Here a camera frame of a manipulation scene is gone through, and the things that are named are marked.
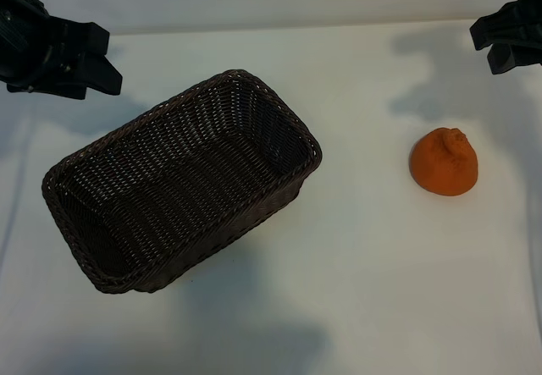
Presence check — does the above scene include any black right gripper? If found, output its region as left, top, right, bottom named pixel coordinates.
left=469, top=0, right=542, bottom=75

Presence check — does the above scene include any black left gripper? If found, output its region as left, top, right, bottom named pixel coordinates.
left=0, top=0, right=124, bottom=101

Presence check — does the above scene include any orange fruit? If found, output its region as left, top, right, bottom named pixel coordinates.
left=408, top=126, right=480, bottom=197

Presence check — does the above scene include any dark brown wicker basket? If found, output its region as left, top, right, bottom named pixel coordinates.
left=41, top=69, right=324, bottom=295

